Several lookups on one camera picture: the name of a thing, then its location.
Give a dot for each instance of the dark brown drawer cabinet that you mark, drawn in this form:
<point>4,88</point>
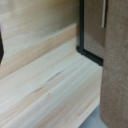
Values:
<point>81,26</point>

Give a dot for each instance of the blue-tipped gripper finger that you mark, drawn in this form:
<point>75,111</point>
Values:
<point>1,50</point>

